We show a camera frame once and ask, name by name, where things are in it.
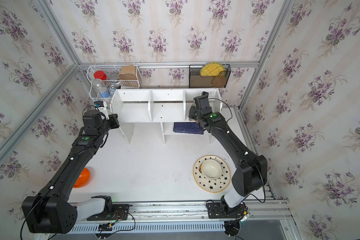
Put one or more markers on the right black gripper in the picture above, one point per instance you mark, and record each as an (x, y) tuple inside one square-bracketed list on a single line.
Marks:
[(191, 112)]

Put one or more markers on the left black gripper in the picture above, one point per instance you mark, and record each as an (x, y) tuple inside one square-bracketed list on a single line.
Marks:
[(113, 118)]

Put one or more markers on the white wooden bookshelf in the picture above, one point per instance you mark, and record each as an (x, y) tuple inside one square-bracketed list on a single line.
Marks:
[(163, 106)]

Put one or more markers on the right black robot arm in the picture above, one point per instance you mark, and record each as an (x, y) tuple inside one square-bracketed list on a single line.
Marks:
[(251, 169)]

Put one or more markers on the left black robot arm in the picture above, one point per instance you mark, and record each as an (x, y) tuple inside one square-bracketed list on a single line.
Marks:
[(49, 211)]

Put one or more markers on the clear plastic water bottle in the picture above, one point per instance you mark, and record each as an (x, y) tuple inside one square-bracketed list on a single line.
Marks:
[(101, 88)]

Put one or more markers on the black mesh basket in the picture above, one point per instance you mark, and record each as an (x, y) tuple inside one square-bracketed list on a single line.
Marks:
[(196, 81)]

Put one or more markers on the brown round coaster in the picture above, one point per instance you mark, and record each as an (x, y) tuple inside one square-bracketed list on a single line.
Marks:
[(219, 82)]

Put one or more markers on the yellow round woven mat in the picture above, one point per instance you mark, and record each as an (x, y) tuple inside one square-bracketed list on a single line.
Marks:
[(211, 70)]

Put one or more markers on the brown cardboard box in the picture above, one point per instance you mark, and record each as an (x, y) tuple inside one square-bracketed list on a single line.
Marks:
[(130, 76)]

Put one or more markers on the cream ceramic bowl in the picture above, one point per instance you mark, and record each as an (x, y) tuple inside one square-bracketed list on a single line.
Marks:
[(211, 169)]

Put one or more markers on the star patterned plate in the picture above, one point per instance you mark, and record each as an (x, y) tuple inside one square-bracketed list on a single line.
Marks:
[(212, 186)]

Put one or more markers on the orange plastic bowl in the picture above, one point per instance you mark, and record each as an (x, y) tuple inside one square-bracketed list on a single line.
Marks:
[(83, 178)]

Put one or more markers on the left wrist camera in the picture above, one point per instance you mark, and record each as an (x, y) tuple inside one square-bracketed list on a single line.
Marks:
[(101, 105)]

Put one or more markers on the white wire basket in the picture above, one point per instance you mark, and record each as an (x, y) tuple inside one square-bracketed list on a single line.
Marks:
[(112, 81)]

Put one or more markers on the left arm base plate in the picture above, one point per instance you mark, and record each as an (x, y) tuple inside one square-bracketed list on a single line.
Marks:
[(119, 212)]

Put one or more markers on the aluminium mounting rail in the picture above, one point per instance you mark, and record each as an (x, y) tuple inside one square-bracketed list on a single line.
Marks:
[(194, 211)]

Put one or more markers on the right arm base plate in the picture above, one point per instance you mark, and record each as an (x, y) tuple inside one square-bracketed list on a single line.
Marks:
[(219, 210)]

